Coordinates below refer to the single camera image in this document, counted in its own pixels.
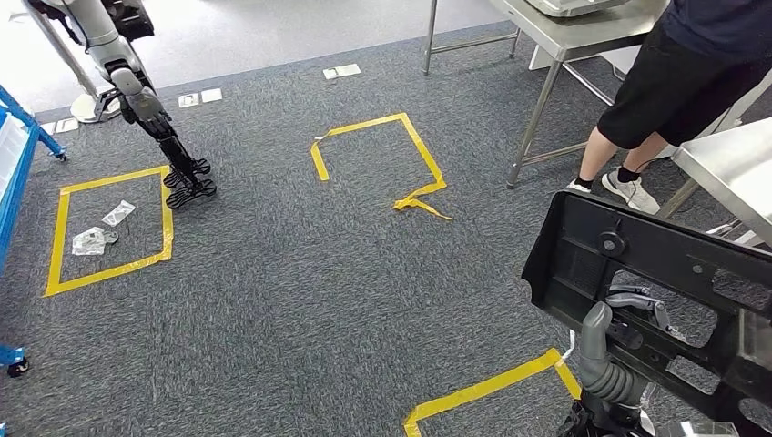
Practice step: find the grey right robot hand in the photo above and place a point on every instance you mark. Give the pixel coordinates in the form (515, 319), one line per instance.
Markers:
(596, 329)

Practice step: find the black plastic plate bracket part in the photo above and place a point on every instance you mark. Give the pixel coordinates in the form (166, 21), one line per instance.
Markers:
(573, 253)

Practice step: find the steel workbench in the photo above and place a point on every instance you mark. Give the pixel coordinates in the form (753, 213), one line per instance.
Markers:
(736, 169)

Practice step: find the blue steel shelf rack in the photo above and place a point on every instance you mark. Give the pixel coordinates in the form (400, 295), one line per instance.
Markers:
(7, 232)

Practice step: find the white tape scrap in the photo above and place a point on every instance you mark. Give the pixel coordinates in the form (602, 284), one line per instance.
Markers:
(572, 347)

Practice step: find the person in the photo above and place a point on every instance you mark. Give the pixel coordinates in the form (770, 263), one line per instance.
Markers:
(663, 90)

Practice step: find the torn yellow floor tape square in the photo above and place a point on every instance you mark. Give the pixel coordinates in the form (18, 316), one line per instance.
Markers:
(421, 145)

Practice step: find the steel table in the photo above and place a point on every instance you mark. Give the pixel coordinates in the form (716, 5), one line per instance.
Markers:
(573, 30)

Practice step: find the grey tray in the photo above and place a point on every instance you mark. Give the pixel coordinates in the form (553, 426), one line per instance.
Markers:
(573, 6)

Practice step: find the silver floor socket plate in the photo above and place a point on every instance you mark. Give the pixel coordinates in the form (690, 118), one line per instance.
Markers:
(48, 128)
(212, 95)
(67, 125)
(189, 101)
(330, 73)
(348, 70)

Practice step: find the clear plastic bag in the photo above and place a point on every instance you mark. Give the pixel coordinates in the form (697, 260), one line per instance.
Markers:
(89, 241)
(118, 213)

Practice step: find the white stand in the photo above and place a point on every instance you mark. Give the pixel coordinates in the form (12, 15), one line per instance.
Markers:
(87, 110)

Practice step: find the silver black humanoid robot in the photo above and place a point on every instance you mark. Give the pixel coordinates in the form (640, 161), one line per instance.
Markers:
(114, 54)

